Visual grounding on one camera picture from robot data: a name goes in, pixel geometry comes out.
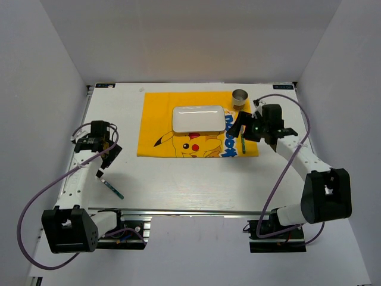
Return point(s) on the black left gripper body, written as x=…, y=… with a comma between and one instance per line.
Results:
x=111, y=143

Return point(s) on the white rectangular plate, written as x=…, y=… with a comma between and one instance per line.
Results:
x=204, y=118

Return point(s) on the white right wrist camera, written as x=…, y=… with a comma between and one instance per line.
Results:
x=258, y=104

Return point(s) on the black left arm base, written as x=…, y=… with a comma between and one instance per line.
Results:
x=131, y=234

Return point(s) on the metal cup with paper sleeve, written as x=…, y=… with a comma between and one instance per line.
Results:
x=239, y=99

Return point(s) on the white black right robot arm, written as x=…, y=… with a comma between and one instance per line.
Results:
x=326, y=194

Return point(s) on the teal handled cutlery piece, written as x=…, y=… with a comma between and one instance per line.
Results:
x=113, y=189

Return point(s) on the yellow Pikachu cloth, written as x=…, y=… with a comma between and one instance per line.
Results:
x=157, y=139

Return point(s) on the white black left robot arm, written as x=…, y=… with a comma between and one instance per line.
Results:
x=69, y=228

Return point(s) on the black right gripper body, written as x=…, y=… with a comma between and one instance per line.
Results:
x=258, y=128

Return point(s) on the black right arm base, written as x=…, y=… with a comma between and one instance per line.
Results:
x=288, y=242

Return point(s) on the aluminium table frame rail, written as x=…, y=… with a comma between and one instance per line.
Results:
x=232, y=185

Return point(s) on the knife with teal handle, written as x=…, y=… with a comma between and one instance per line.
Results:
x=243, y=144

